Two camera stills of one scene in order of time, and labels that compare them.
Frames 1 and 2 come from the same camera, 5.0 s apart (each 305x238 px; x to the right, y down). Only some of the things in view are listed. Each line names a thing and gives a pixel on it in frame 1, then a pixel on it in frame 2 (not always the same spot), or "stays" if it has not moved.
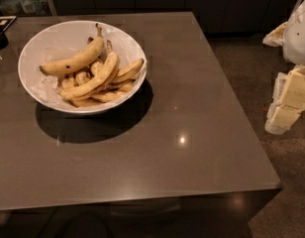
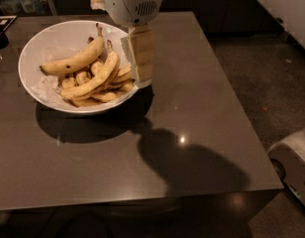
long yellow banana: x=102 y=79 stays
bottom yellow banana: x=108 y=95 stays
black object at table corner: x=1 y=24 stays
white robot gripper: x=298 y=37 to x=131 y=5
